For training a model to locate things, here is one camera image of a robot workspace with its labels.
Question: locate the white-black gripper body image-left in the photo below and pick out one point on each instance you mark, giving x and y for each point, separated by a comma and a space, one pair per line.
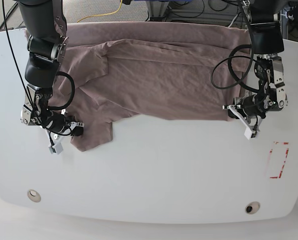
58, 124

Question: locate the white-black gripper body image-right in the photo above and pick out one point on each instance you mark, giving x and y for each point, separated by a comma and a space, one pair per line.
248, 110

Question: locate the mauve t-shirt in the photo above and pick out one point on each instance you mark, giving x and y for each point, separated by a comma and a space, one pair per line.
168, 70

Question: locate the black robot arm image-left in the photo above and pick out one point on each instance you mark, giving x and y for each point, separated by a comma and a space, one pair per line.
47, 43

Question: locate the red tape rectangle marking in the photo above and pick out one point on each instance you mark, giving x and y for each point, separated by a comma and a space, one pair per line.
277, 159

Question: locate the left table grommet hole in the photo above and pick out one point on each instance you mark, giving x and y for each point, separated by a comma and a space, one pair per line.
34, 196

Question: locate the table grommet hole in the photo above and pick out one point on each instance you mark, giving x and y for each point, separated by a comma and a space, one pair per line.
252, 207
34, 196

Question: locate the right table grommet hole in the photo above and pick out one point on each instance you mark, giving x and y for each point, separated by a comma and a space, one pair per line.
252, 207

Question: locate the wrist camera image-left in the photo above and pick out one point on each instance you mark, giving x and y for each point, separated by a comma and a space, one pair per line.
57, 148

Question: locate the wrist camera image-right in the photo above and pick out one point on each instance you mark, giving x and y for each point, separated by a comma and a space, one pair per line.
251, 133

